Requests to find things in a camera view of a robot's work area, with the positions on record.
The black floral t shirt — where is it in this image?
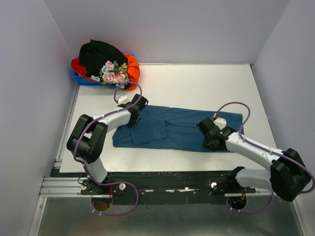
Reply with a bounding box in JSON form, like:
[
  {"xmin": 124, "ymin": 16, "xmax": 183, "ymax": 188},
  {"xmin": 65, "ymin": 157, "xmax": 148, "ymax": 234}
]
[{"xmin": 79, "ymin": 40, "xmax": 129, "ymax": 86}]

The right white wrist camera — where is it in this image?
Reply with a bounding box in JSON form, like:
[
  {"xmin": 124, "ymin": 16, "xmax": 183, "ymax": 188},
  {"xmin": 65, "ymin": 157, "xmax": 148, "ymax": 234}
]
[{"xmin": 214, "ymin": 118, "xmax": 227, "ymax": 130}]

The purple cable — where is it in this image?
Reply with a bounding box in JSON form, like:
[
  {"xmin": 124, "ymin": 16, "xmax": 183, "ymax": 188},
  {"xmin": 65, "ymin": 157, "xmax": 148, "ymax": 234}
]
[
  {"xmin": 213, "ymin": 101, "xmax": 315, "ymax": 214},
  {"xmin": 73, "ymin": 82, "xmax": 143, "ymax": 216}
]

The orange t shirt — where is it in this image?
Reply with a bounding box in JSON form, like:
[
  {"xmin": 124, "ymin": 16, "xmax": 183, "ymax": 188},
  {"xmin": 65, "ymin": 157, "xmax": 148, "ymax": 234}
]
[{"xmin": 70, "ymin": 53, "xmax": 140, "ymax": 91}]

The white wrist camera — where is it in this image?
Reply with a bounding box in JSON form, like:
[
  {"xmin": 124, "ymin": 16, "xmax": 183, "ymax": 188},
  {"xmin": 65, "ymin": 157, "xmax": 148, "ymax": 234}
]
[
  {"xmin": 214, "ymin": 118, "xmax": 227, "ymax": 130},
  {"xmin": 115, "ymin": 94, "xmax": 129, "ymax": 105}
]

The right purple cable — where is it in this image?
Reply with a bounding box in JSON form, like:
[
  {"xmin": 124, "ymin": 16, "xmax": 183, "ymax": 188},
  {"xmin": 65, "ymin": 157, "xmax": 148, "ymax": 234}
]
[{"xmin": 213, "ymin": 101, "xmax": 315, "ymax": 214}]

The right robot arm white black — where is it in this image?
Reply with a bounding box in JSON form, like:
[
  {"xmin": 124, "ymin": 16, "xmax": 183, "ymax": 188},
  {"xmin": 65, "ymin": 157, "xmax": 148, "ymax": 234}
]
[{"xmin": 197, "ymin": 118, "xmax": 312, "ymax": 202}]

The aluminium extrusion rail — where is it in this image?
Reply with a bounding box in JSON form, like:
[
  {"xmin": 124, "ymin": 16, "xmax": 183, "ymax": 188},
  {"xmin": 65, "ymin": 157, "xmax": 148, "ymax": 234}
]
[{"xmin": 39, "ymin": 177, "xmax": 270, "ymax": 198}]

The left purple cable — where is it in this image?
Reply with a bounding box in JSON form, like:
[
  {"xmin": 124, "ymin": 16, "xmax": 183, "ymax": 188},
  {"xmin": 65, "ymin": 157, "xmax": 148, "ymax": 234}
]
[{"xmin": 73, "ymin": 82, "xmax": 143, "ymax": 216}]

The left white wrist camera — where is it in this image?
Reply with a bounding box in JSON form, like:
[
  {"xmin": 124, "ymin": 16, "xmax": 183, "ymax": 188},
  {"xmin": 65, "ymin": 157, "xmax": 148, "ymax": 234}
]
[{"xmin": 115, "ymin": 94, "xmax": 129, "ymax": 105}]

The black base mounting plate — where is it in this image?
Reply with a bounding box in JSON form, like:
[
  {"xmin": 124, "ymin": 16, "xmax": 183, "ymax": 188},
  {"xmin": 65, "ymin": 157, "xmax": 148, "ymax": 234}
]
[{"xmin": 81, "ymin": 171, "xmax": 271, "ymax": 207}]

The teal blue t shirt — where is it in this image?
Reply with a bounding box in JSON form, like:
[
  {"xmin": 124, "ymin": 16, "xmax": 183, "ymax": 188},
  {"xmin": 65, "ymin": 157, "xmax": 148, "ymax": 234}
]
[{"xmin": 112, "ymin": 104, "xmax": 245, "ymax": 153}]

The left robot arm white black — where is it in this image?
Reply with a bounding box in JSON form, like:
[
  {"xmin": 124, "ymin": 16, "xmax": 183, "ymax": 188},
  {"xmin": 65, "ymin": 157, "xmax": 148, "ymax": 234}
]
[{"xmin": 66, "ymin": 94, "xmax": 148, "ymax": 194}]

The blue plastic bin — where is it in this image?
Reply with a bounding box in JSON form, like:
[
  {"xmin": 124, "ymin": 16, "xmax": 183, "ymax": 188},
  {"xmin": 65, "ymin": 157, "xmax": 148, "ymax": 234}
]
[{"xmin": 71, "ymin": 51, "xmax": 136, "ymax": 86}]

